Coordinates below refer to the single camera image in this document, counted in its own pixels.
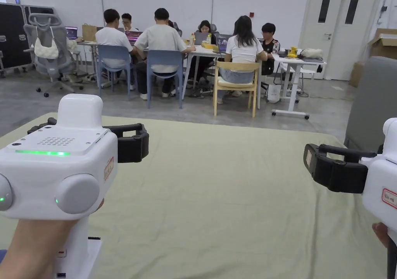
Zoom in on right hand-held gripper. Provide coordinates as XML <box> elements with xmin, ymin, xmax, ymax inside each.
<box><xmin>304</xmin><ymin>117</ymin><xmax>397</xmax><ymax>279</ymax></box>

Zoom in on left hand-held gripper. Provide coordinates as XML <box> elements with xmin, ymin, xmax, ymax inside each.
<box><xmin>0</xmin><ymin>94</ymin><xmax>150</xmax><ymax>279</ymax></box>

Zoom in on person's right hand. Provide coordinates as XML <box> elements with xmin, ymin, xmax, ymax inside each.
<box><xmin>372</xmin><ymin>222</ymin><xmax>388</xmax><ymax>249</ymax></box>

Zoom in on person's left hand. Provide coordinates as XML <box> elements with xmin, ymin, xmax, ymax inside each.
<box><xmin>6</xmin><ymin>198</ymin><xmax>105</xmax><ymax>279</ymax></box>

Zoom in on grey padded headboard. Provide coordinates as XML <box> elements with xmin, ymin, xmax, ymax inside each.
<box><xmin>343</xmin><ymin>56</ymin><xmax>397</xmax><ymax>156</ymax></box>

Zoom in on blue plastic chair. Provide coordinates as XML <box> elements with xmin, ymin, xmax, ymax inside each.
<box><xmin>97</xmin><ymin>44</ymin><xmax>137</xmax><ymax>101</ymax></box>
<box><xmin>146</xmin><ymin>49</ymin><xmax>185</xmax><ymax>110</ymax></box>

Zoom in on brown cardboard carton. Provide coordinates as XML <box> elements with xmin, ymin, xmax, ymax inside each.
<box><xmin>349</xmin><ymin>60</ymin><xmax>366</xmax><ymax>89</ymax></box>

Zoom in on white paper bag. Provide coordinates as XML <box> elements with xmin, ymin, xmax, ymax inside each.
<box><xmin>267</xmin><ymin>84</ymin><xmax>283</xmax><ymax>104</ymax></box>

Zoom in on grey office chair with bag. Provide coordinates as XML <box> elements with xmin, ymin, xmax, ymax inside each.
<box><xmin>23</xmin><ymin>13</ymin><xmax>85</xmax><ymax>97</ymax></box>

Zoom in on white table on wheels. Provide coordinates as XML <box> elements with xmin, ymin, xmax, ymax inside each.
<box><xmin>271</xmin><ymin>47</ymin><xmax>328</xmax><ymax>121</ymax></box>

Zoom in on group of people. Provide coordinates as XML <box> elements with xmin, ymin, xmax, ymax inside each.
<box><xmin>66</xmin><ymin>8</ymin><xmax>281</xmax><ymax>104</ymax></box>

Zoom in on black flight case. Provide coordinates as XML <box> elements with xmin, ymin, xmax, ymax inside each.
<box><xmin>0</xmin><ymin>2</ymin><xmax>57</xmax><ymax>73</ymax></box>

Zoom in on white double door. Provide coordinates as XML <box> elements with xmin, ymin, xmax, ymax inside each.
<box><xmin>302</xmin><ymin>0</ymin><xmax>389</xmax><ymax>81</ymax></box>

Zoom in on open cardboard carton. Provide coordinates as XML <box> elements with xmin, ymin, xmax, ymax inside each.
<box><xmin>367</xmin><ymin>27</ymin><xmax>397</xmax><ymax>59</ymax></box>

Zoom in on bed with pale green sheet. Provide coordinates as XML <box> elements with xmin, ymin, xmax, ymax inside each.
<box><xmin>0</xmin><ymin>112</ymin><xmax>389</xmax><ymax>279</ymax></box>

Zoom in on long white table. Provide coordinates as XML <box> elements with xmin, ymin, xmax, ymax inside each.
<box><xmin>66</xmin><ymin>23</ymin><xmax>231</xmax><ymax>100</ymax></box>

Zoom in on wooden chair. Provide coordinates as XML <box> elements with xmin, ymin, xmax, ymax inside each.
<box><xmin>212</xmin><ymin>60</ymin><xmax>261</xmax><ymax>118</ymax></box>

